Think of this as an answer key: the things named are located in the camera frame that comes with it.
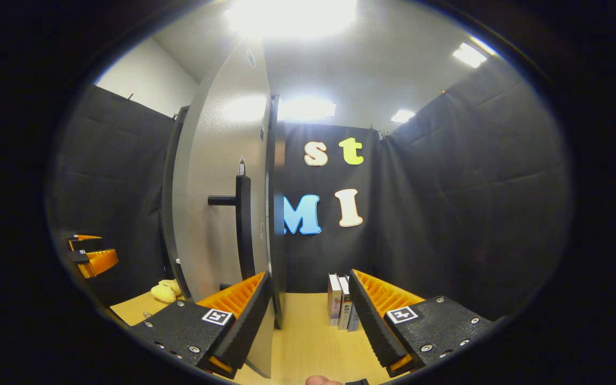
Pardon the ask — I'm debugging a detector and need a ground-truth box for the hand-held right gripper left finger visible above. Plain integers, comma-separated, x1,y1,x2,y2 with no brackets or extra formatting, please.
129,271,274,379

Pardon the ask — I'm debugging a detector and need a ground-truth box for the white cabinet door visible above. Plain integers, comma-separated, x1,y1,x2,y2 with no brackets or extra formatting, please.
172,38,287,379

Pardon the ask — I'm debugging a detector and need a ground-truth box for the black backdrop cloth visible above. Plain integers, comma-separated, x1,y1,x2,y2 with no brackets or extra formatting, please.
46,51,573,321

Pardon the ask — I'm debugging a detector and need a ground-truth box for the cream plush toy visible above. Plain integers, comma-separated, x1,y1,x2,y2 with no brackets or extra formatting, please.
151,279,183,304

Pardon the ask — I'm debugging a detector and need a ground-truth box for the black door handle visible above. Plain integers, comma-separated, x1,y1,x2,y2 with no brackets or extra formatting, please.
207,174,256,281

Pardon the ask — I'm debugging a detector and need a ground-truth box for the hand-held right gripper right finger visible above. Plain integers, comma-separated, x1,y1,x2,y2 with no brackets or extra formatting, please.
348,269,496,378

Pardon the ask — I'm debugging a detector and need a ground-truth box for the white spine book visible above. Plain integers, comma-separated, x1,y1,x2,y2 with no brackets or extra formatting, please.
338,275,352,330

